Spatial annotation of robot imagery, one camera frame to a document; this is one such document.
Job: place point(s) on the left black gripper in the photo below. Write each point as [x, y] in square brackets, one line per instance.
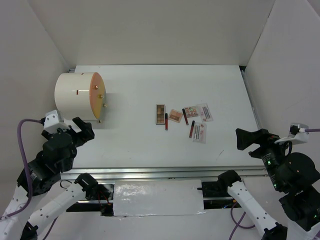
[86, 134]

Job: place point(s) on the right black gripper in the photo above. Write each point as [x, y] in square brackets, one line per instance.
[262, 135]

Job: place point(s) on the red lipstick tube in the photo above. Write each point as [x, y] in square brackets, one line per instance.
[191, 129]

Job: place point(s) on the dark red lip gloss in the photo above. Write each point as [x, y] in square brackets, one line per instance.
[185, 116]

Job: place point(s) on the red lip gloss tube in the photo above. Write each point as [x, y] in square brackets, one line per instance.
[166, 121]

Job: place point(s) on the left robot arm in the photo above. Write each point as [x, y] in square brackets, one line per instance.
[21, 220]

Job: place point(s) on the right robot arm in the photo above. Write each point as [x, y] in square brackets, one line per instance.
[291, 173]

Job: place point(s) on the white cylindrical drawer cabinet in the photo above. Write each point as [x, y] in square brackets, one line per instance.
[72, 95]

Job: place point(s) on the colourful small eyeshadow palette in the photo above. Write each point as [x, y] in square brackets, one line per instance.
[191, 111]

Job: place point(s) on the square pink blush palette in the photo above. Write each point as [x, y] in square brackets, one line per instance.
[175, 116]

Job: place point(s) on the white cover plate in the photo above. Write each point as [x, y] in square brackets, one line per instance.
[158, 198]

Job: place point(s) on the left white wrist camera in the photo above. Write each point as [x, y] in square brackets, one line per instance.
[53, 121]

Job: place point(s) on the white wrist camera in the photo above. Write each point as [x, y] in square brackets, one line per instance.
[53, 121]
[297, 135]

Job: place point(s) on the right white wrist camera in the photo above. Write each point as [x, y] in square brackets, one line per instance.
[297, 135]

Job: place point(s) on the aluminium rail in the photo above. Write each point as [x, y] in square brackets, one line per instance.
[167, 173]

